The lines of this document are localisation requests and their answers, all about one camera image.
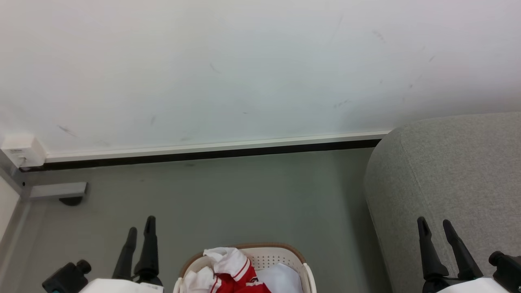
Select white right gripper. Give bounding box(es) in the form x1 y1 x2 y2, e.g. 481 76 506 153
417 217 511 293

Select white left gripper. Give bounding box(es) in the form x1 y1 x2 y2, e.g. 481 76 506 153
79 216 164 293

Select red white basketball jersey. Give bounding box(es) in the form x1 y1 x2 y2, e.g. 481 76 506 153
203 247 272 293

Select grey fabric sofa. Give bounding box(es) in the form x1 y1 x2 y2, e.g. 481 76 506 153
363 112 521 293

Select white crumpled garment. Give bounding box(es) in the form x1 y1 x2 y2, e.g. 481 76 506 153
182 266 217 293

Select white perforated laundry basket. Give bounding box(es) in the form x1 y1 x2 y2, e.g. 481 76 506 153
173 243 317 293

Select white smooth garment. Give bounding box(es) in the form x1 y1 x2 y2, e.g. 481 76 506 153
256 263 304 293

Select white wall socket box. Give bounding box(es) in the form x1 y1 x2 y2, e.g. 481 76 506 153
0 134 48 168

